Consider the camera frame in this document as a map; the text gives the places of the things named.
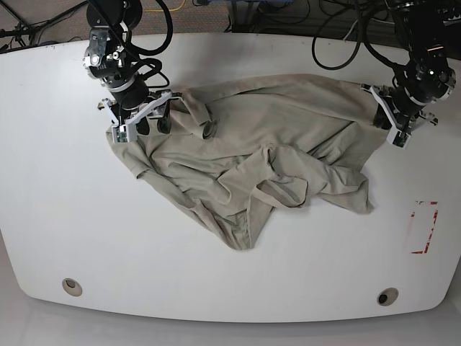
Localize left-arm gripper white bracket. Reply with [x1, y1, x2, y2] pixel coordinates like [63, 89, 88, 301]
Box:
[361, 84, 439, 134]

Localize right-arm gripper white bracket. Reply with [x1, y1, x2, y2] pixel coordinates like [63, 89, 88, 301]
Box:
[97, 82, 182, 136]

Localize beige T-shirt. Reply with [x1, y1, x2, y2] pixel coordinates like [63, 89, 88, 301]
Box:
[110, 74, 387, 250]

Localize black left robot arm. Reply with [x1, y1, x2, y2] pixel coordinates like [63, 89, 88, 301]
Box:
[335, 1, 456, 133]

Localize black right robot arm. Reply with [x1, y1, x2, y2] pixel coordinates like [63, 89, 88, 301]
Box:
[83, 1, 181, 143]

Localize red tape rectangle marker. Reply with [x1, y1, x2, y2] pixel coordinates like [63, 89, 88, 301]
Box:
[408, 201, 439, 254]

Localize black tripod legs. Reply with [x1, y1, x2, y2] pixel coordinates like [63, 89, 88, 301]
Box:
[1, 1, 88, 54]

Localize left-arm wrist camera box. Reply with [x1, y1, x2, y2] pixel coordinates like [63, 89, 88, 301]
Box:
[386, 128, 411, 149]

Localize right-arm wrist camera box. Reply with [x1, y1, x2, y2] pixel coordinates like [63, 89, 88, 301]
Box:
[111, 124, 138, 143]

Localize right table cable grommet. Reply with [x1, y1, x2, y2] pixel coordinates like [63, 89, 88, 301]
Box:
[377, 288, 399, 306]

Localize table cable grommet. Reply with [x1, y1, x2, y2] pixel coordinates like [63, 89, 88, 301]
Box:
[377, 288, 399, 306]
[62, 278, 83, 297]

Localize left table cable grommet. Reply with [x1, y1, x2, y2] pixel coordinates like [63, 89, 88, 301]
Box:
[62, 278, 83, 297]

